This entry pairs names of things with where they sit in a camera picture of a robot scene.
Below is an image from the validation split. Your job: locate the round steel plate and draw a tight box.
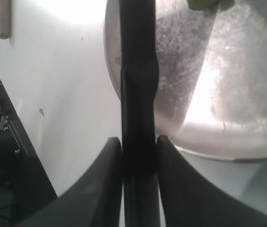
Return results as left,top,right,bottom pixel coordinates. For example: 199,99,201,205
103,0,267,164

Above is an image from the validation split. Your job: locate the green cucumber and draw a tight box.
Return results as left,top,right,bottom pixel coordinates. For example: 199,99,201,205
187,0,235,11

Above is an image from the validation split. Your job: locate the black handled knife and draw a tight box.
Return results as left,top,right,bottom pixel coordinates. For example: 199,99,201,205
119,0,160,227

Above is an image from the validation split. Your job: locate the wooden dowel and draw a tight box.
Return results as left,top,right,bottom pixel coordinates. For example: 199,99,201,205
0,0,11,40

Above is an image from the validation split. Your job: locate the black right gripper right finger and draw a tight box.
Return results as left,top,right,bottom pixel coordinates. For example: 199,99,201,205
156,136,267,227

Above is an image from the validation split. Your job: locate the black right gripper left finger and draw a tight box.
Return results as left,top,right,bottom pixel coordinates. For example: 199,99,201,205
18,137,123,227

